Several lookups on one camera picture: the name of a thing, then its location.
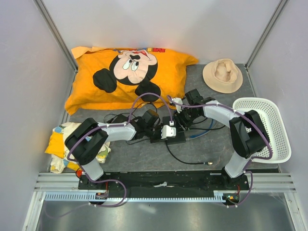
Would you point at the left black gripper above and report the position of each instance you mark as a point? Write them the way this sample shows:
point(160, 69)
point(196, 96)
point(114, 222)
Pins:
point(158, 139)

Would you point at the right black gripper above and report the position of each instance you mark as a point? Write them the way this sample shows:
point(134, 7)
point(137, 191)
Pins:
point(183, 123)

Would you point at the black network switch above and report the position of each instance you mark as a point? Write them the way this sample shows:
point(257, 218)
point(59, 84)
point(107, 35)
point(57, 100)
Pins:
point(180, 135)

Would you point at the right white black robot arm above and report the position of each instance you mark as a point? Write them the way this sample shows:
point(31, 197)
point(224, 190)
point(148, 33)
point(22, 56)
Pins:
point(248, 134)

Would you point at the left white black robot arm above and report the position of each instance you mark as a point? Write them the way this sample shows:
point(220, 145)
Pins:
point(89, 137)

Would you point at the small black power adapter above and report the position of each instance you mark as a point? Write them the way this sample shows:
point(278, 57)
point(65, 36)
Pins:
point(120, 119)

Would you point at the beige bucket hat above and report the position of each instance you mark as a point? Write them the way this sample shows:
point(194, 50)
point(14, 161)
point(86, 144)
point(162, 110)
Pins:
point(223, 76)

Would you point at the orange Mickey Mouse pillow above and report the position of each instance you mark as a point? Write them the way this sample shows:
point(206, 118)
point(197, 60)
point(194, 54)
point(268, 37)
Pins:
point(115, 78)

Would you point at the white perforated plastic basket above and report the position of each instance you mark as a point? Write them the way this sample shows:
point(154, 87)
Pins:
point(274, 126)

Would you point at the patterned cream yellow cloth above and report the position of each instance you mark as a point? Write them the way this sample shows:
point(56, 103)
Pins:
point(58, 150)

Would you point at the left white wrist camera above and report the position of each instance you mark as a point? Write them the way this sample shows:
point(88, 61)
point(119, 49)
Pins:
point(168, 131)

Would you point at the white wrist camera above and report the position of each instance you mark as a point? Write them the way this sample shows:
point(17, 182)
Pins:
point(177, 102)
point(168, 131)

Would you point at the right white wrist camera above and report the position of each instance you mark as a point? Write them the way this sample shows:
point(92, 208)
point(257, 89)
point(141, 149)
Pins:
point(177, 102)

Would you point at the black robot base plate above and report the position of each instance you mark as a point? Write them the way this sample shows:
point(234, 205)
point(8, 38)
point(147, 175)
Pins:
point(176, 183)

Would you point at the grey slotted cable duct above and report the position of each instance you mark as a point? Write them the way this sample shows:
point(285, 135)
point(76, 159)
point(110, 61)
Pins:
point(217, 197)

